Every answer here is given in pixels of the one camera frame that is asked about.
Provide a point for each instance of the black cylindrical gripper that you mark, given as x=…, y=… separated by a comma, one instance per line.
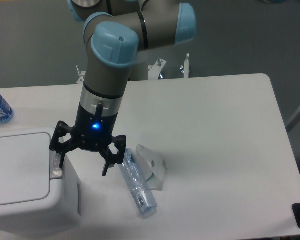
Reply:
x=92, y=130

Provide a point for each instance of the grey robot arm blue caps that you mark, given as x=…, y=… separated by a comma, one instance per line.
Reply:
x=114, y=32

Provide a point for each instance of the empty clear plastic bottle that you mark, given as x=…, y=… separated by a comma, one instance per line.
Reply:
x=133, y=176

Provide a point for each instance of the white push-lid trash can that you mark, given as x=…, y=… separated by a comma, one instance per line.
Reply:
x=38, y=197

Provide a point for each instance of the white metal base frame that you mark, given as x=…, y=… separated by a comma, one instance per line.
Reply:
x=156, y=71

